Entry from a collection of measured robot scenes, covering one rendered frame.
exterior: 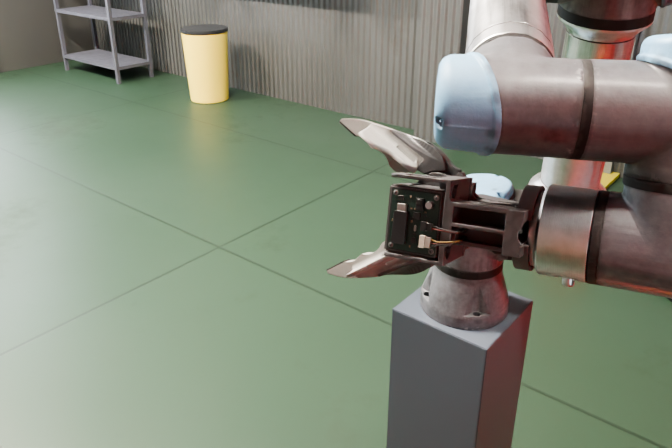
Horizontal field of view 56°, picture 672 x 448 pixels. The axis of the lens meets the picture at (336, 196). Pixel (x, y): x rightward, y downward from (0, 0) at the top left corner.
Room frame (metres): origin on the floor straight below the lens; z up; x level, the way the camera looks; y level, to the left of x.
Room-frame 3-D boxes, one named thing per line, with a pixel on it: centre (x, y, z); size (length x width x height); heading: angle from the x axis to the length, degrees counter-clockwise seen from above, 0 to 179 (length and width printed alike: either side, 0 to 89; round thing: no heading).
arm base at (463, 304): (0.93, -0.22, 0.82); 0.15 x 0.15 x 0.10
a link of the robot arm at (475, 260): (0.93, -0.23, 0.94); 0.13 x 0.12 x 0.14; 78
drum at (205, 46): (5.09, 1.04, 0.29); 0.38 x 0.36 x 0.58; 141
